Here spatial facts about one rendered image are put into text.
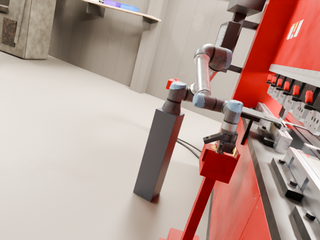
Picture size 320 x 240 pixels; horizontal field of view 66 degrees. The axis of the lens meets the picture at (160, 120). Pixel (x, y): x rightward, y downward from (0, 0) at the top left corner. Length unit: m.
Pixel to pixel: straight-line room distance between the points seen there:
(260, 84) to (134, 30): 4.05
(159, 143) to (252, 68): 1.15
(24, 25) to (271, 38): 5.27
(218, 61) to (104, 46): 5.10
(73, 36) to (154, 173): 5.67
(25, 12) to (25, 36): 0.50
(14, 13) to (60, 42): 1.41
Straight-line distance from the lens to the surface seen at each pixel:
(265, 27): 2.51
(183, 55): 5.41
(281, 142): 1.48
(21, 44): 6.57
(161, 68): 5.61
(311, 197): 0.98
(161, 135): 1.91
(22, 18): 6.54
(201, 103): 1.30
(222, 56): 1.60
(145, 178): 2.10
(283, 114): 1.65
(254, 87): 2.51
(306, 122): 1.18
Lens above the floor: 1.28
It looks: 18 degrees down
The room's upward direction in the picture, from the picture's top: 16 degrees clockwise
